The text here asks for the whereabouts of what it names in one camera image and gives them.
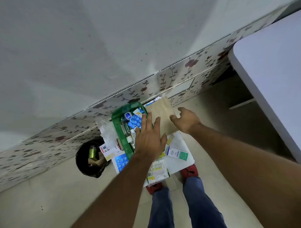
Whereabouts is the black trash bin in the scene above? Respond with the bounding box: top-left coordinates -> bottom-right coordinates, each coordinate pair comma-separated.
75,139 -> 112,178

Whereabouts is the brown paper bag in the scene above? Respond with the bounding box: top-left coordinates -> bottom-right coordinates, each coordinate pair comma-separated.
146,96 -> 180,137

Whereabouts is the person's left forearm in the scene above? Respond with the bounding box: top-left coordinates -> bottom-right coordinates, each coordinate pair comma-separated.
71,152 -> 163,228

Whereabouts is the blue blister pack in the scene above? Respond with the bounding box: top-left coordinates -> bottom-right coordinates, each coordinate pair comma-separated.
115,153 -> 129,173
127,114 -> 142,130

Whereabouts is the person's right red shoe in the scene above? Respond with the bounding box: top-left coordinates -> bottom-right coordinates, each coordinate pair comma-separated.
180,164 -> 199,180

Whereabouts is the white box with red label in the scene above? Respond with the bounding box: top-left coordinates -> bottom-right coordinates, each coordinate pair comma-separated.
99,142 -> 121,161

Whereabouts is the crumpled brown paper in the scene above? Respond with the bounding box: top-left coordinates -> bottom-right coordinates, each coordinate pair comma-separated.
87,153 -> 107,168

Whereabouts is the person's left red shoe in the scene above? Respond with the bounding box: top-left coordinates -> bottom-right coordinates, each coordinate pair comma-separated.
145,182 -> 164,195

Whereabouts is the person's right hand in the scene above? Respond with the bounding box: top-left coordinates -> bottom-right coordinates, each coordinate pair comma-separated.
169,107 -> 203,135

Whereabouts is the person's right forearm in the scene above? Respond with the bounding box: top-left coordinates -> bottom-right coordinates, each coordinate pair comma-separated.
188,123 -> 301,228

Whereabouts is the person's red shoe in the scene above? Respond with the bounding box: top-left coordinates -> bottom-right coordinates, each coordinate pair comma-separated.
180,164 -> 199,180
145,182 -> 164,195

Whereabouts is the green plastic basket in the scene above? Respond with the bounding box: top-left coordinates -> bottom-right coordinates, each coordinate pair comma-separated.
111,102 -> 148,161

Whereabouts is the small white table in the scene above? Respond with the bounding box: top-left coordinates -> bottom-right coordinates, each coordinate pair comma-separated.
112,131 -> 195,187

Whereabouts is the large white table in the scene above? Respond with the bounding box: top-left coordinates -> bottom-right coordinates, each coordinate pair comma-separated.
228,9 -> 301,164

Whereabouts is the white striped medicine box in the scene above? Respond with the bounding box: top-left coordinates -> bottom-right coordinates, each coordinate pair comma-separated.
146,158 -> 170,185

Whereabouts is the white and green medicine box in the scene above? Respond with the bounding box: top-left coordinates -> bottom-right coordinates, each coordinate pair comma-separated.
166,147 -> 189,162

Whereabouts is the silver blister pack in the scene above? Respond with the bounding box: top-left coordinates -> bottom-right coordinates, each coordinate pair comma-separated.
144,96 -> 163,107

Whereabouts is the person's left leg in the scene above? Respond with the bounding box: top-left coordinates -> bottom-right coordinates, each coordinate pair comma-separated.
148,186 -> 175,228

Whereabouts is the person's left hand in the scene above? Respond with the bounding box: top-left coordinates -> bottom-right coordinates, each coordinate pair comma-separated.
135,112 -> 168,160

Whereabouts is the person's right leg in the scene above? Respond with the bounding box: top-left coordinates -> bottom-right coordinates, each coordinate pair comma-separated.
183,176 -> 227,228

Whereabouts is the person's leg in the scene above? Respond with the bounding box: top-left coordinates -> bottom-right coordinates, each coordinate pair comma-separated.
148,186 -> 175,228
183,176 -> 227,228

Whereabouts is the clear plastic bag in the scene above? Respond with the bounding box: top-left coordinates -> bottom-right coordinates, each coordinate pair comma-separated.
95,117 -> 121,151

